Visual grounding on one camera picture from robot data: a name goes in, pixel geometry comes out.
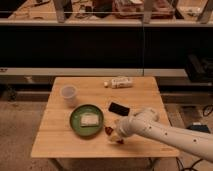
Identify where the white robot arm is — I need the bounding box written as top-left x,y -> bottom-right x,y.
109,107 -> 213,163

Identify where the white sponge block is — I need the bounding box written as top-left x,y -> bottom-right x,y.
80,114 -> 99,127

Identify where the black floor cable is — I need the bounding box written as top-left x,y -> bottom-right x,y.
175,156 -> 204,171

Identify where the red chili pepper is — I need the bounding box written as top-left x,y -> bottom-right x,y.
105,127 -> 113,135

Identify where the long shelf bench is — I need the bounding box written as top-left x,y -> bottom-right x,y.
0,0 -> 213,78

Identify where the black box on floor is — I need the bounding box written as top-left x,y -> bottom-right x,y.
187,124 -> 211,133

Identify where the black phone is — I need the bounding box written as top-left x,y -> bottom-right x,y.
108,102 -> 130,116

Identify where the white plastic bottle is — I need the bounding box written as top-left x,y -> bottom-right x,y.
104,77 -> 133,89

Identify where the wooden table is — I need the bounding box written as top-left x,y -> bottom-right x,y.
30,76 -> 181,171

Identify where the green ceramic plate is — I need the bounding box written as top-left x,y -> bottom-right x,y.
69,104 -> 104,137

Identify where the dark equipment at right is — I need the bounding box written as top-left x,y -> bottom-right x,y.
185,55 -> 213,83

